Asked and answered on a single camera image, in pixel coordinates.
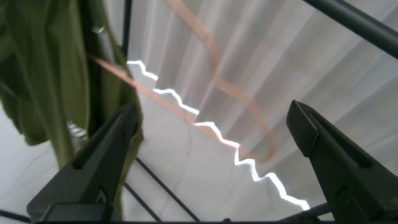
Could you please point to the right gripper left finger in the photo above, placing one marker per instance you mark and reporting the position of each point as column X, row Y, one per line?
column 90, row 180

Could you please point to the black clothes rack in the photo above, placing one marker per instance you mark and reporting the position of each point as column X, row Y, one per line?
column 357, row 21

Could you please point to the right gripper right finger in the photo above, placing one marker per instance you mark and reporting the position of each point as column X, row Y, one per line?
column 357, row 186

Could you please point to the pink clothes hanger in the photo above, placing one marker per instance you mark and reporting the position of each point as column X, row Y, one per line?
column 230, row 88

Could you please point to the green shirt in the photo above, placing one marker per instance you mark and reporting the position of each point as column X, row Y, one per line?
column 46, row 77

